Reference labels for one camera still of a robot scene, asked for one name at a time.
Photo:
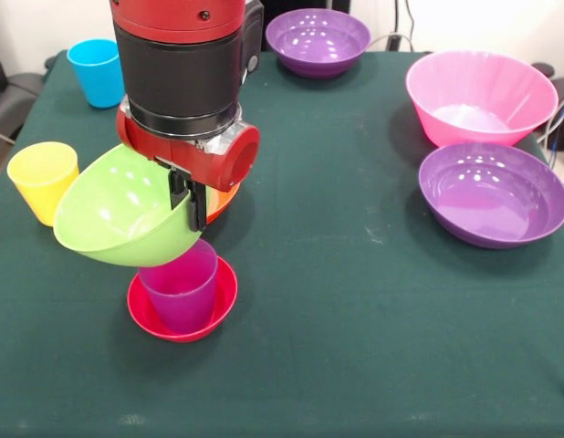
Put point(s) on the blue plastic cup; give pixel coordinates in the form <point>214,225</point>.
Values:
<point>92,77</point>

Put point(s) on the orange wide shallow bowl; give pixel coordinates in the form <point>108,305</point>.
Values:
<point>220,203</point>

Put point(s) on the black rounded object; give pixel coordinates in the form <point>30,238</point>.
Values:
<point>543,69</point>

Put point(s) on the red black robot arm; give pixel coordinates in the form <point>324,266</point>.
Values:
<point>181,59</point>

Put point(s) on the green bowl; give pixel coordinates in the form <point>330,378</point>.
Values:
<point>108,219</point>

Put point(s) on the pink large bowl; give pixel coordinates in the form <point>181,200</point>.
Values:
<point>478,100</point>

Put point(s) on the dark green table cloth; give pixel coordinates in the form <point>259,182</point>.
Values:
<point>400,342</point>

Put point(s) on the purple plastic cup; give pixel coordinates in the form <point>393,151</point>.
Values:
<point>181,301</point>

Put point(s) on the purple rounded deep bowl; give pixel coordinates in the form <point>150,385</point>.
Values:
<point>317,38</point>

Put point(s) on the black small knob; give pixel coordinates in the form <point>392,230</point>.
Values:
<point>49,62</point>

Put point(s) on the red small bowl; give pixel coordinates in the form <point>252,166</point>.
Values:
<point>138,315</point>

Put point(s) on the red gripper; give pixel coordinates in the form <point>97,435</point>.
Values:
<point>195,155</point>

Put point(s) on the purple wide shallow bowl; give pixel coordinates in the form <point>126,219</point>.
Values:
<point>492,196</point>

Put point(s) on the black power plug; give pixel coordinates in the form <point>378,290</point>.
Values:
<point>393,42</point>

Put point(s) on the yellow plastic cup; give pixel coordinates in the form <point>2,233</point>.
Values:
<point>35,182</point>

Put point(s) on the black office chair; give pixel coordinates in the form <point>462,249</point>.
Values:
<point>17,91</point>

